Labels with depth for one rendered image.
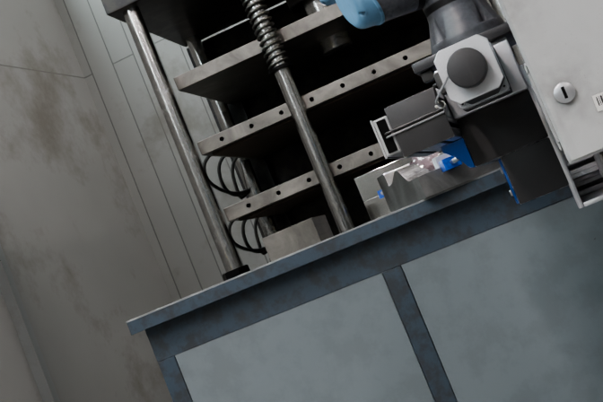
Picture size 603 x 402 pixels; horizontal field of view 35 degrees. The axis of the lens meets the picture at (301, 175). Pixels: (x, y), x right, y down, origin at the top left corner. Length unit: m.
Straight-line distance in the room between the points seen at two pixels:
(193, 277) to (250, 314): 3.00
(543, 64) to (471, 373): 1.23
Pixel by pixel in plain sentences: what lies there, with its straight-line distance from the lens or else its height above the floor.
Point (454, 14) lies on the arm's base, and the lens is 1.85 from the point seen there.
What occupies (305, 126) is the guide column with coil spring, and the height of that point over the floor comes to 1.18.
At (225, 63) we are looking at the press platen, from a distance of 3.37.
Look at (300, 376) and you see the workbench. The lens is 2.46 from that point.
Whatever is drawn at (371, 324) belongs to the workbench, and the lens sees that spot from 2.40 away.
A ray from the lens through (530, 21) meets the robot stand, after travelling 1.32.
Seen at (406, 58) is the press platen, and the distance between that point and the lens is 3.25.
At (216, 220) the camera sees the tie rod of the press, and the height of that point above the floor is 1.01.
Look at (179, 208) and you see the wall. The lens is 5.44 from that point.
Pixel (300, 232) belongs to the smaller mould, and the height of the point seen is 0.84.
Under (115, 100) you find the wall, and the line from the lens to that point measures 5.60.
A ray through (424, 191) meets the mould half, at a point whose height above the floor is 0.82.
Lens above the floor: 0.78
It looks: 4 degrees up
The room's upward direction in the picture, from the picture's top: 22 degrees counter-clockwise
